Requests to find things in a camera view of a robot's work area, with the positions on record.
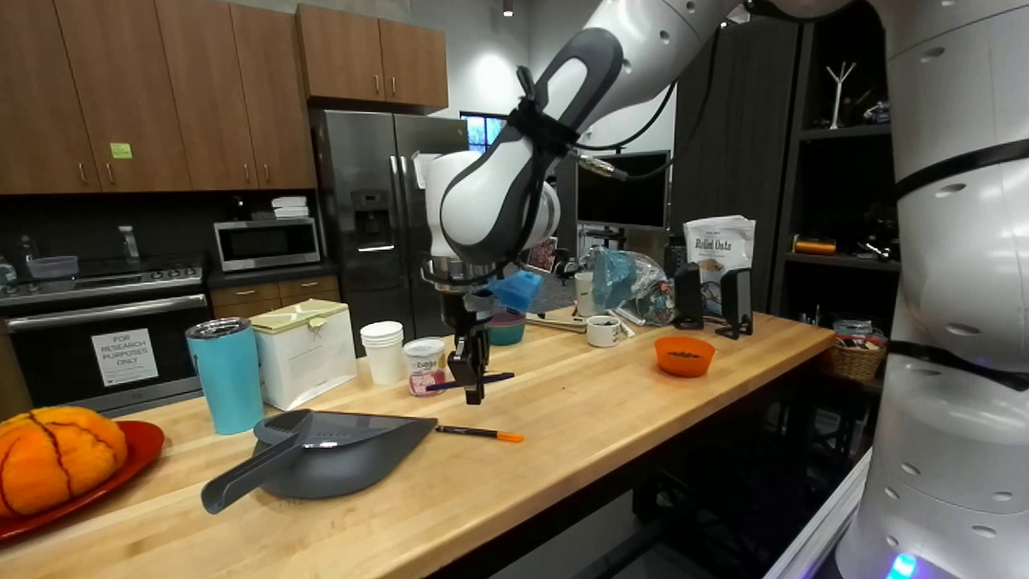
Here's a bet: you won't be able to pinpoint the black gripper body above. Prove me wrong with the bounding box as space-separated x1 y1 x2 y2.
438 282 497 355

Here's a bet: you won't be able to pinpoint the teal and purple bowl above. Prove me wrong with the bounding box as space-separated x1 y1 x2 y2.
480 308 530 351

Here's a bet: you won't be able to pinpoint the black pen with orange cap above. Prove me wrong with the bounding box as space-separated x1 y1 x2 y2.
434 420 530 448

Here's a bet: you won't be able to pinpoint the orange bowl with food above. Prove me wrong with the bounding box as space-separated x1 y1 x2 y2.
652 332 720 381

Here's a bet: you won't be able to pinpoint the white labelled yogurt container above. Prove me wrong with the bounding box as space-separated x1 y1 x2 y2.
399 335 452 400

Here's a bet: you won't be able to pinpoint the small white cup dark contents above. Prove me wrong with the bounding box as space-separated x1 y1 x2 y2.
583 311 628 351

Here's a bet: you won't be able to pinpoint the stainless steel refrigerator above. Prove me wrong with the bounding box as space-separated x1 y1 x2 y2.
310 103 477 347

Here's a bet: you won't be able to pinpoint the white rectangular box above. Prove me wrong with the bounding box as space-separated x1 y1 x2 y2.
248 297 359 414

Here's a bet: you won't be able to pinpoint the blue plastic bag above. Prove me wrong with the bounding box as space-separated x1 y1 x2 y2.
587 245 677 329

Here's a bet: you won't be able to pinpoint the brown two-door base cabinet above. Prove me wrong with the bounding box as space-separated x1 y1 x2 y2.
208 272 344 320

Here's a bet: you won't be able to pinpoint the dark computer monitor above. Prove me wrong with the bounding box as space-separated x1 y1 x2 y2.
571 149 676 232

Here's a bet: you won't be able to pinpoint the silver microwave oven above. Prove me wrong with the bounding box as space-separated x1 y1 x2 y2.
208 215 326 277

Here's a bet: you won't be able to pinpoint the black speaker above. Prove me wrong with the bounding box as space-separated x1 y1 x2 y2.
669 259 712 335
715 263 760 344

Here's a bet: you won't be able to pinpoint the teal tumbler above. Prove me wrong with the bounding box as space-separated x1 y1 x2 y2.
182 316 270 437

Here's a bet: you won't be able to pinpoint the white printed paper bag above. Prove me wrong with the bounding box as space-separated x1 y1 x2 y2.
677 211 760 316

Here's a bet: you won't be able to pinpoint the brown cabinets above refrigerator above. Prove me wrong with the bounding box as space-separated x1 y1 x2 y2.
294 4 452 113

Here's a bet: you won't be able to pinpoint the white oven door label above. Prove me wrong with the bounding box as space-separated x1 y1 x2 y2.
88 326 164 392

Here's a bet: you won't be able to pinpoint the red plate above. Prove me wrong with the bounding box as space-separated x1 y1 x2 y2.
0 419 172 549

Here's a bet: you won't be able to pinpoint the stainless steel oven range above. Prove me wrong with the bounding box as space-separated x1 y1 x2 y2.
0 258 213 408

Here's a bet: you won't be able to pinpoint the wicker basket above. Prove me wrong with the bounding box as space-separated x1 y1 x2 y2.
821 319 892 390

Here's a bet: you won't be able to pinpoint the orange plush ball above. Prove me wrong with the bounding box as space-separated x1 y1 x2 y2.
0 402 133 520

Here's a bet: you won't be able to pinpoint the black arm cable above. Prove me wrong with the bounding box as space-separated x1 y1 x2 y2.
434 60 688 269

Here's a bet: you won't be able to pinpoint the wide brown wall cabinets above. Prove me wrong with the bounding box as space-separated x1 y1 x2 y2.
0 0 322 200

